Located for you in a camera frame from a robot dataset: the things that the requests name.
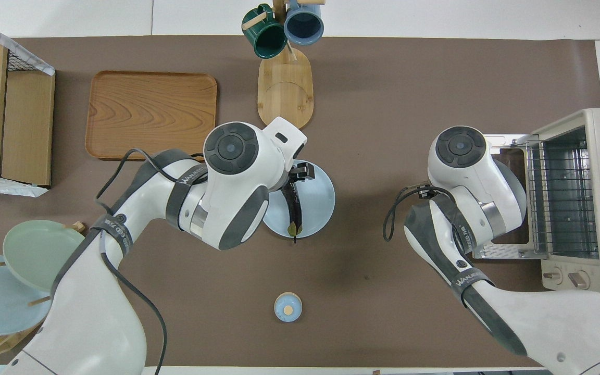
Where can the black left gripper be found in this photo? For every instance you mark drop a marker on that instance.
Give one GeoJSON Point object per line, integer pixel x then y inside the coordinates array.
{"type": "Point", "coordinates": [302, 170]}

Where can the dark purple eggplant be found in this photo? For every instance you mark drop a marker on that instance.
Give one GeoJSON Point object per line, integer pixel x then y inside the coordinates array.
{"type": "Point", "coordinates": [295, 208]}

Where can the wooden plate rack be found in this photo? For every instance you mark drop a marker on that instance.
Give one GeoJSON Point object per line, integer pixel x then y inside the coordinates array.
{"type": "Point", "coordinates": [19, 338]}

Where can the small light blue plate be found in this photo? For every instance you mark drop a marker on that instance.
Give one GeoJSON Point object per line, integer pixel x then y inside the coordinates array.
{"type": "Point", "coordinates": [315, 203]}

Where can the rectangular wooden tray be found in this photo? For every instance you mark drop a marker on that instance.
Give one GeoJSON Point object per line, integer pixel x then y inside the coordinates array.
{"type": "Point", "coordinates": [138, 104]}

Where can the toaster oven glass door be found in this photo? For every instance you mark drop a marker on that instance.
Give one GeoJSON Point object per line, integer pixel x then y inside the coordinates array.
{"type": "Point", "coordinates": [503, 251]}

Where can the low wooden box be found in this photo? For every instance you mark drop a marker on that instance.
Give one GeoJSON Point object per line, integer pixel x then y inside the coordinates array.
{"type": "Point", "coordinates": [29, 125]}

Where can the blue grey mug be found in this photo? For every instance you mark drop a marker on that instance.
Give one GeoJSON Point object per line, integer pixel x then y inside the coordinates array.
{"type": "Point", "coordinates": [304, 23]}

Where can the large brown table mat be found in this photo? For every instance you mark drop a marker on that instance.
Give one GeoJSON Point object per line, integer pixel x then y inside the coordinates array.
{"type": "Point", "coordinates": [383, 104]}

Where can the dark green mug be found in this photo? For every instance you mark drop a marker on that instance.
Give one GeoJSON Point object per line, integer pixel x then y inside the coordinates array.
{"type": "Point", "coordinates": [269, 39]}

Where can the wooden mug tree stand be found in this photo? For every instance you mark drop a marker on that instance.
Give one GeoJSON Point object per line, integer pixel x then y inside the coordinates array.
{"type": "Point", "coordinates": [285, 88]}

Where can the round oven knob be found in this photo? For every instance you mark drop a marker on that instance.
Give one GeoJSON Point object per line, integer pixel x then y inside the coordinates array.
{"type": "Point", "coordinates": [552, 275]}
{"type": "Point", "coordinates": [578, 280]}

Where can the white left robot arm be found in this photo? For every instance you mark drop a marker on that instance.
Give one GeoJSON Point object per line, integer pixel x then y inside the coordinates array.
{"type": "Point", "coordinates": [232, 177]}

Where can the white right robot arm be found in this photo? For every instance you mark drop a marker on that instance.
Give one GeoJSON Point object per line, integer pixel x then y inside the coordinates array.
{"type": "Point", "coordinates": [461, 151]}

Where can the pale green plate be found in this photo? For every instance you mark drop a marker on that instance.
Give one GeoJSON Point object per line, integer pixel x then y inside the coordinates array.
{"type": "Point", "coordinates": [29, 250]}

